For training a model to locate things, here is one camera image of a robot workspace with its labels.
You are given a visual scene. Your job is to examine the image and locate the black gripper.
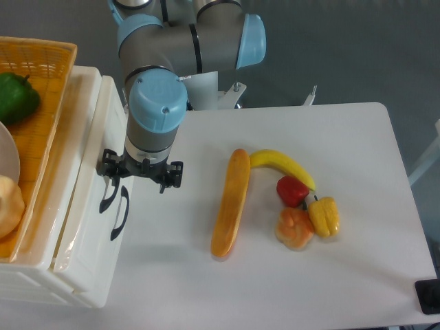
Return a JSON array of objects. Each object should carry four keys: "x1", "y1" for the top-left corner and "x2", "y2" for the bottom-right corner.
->
[{"x1": 97, "y1": 148, "x2": 184, "y2": 200}]

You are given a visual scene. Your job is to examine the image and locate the white drawer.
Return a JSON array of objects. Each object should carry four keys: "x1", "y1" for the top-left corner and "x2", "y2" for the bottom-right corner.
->
[
  {"x1": 54, "y1": 76, "x2": 133, "y2": 305},
  {"x1": 68, "y1": 206, "x2": 129, "y2": 309}
]

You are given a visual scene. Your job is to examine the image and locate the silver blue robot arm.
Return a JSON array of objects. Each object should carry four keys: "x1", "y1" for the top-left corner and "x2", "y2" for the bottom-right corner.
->
[{"x1": 98, "y1": 1, "x2": 266, "y2": 190}]

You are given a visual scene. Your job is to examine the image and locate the white plastic drawer cabinet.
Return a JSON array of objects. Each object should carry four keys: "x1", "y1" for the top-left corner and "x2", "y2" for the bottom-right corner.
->
[{"x1": 0, "y1": 66, "x2": 131, "y2": 309}]

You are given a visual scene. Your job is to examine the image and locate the long baguette bread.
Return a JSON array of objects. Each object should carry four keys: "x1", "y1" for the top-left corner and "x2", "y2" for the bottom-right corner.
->
[{"x1": 210, "y1": 148, "x2": 250, "y2": 258}]

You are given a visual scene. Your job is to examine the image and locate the yellow banana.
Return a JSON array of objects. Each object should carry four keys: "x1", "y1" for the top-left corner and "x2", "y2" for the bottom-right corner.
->
[{"x1": 250, "y1": 149, "x2": 316, "y2": 191}]

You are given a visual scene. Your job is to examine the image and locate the beige plate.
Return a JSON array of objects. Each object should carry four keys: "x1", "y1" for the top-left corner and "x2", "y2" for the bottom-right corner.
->
[{"x1": 0, "y1": 123, "x2": 21, "y2": 184}]

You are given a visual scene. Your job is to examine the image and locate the pale orange bread roll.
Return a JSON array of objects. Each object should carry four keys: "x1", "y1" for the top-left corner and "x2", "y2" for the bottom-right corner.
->
[{"x1": 0, "y1": 175, "x2": 25, "y2": 238}]

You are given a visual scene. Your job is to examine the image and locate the orange woven basket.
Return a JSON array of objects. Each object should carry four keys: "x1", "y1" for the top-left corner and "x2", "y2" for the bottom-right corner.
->
[{"x1": 1, "y1": 36, "x2": 77, "y2": 263}]

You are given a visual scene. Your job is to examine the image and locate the green bell pepper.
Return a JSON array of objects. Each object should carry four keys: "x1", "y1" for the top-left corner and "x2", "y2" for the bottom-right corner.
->
[{"x1": 1, "y1": 72, "x2": 41, "y2": 125}]

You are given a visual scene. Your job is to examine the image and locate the red bell pepper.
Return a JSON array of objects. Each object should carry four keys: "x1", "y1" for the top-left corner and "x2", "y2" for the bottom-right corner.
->
[{"x1": 276, "y1": 176, "x2": 309, "y2": 208}]

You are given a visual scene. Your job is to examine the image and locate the orange croissant bun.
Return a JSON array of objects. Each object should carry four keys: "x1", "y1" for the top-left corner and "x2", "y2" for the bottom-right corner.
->
[{"x1": 275, "y1": 208, "x2": 314, "y2": 250}]

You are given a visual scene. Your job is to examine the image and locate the yellow bell pepper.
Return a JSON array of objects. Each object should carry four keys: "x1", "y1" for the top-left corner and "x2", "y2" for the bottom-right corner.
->
[{"x1": 308, "y1": 196, "x2": 340, "y2": 238}]

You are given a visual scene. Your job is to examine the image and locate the black device at edge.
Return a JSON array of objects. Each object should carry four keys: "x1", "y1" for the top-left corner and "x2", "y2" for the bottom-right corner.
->
[{"x1": 415, "y1": 279, "x2": 440, "y2": 315}]

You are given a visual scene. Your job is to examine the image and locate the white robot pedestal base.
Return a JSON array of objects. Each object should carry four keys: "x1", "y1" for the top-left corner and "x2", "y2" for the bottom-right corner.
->
[{"x1": 122, "y1": 70, "x2": 318, "y2": 111}]

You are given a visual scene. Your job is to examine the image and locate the white frame at right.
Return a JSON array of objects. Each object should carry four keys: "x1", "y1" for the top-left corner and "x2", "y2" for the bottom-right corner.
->
[{"x1": 408, "y1": 120, "x2": 439, "y2": 186}]

